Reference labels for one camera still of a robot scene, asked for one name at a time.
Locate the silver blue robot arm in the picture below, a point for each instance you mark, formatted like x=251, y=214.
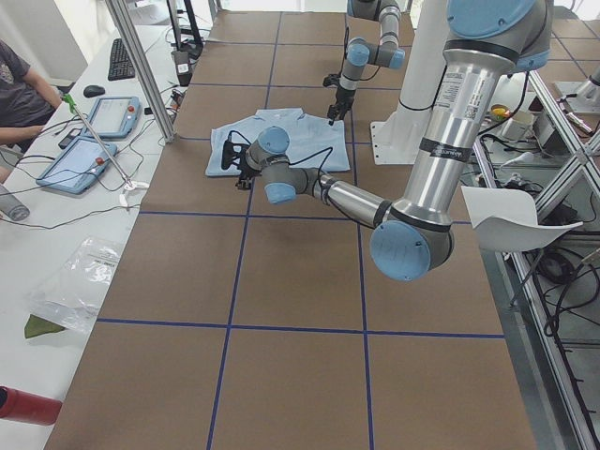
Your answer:
x=454, y=64
x=358, y=53

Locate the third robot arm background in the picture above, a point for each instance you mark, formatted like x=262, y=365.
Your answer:
x=581, y=97

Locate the white plastic chair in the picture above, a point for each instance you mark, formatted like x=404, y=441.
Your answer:
x=505, y=220

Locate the clear plastic bag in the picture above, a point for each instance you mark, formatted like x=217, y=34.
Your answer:
x=73, y=295

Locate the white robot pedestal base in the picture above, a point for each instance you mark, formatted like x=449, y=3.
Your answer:
x=412, y=94

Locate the green cloth piece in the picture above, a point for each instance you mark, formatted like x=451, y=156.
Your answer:
x=36, y=327

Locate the upper teach pendant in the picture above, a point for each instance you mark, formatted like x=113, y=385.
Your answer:
x=113, y=118

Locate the black keyboard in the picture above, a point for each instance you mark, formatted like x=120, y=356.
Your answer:
x=120, y=65

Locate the aluminium frame post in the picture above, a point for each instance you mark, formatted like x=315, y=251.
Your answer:
x=128, y=33

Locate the seated person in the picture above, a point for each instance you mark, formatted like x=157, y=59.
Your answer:
x=28, y=101

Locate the black computer mouse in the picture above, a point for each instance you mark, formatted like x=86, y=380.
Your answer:
x=93, y=90

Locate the red fire extinguisher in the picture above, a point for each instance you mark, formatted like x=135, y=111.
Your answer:
x=20, y=406

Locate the metal rod with green tip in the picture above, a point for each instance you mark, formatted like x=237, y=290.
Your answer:
x=129, y=184

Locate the lower teach pendant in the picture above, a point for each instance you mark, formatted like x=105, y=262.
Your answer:
x=77, y=167

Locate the teach pendant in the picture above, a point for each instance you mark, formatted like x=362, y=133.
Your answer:
x=77, y=167
x=113, y=118

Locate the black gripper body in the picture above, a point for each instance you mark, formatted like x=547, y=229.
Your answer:
x=247, y=173
x=343, y=96

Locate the light blue button-up shirt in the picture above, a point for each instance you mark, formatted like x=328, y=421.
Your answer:
x=307, y=140

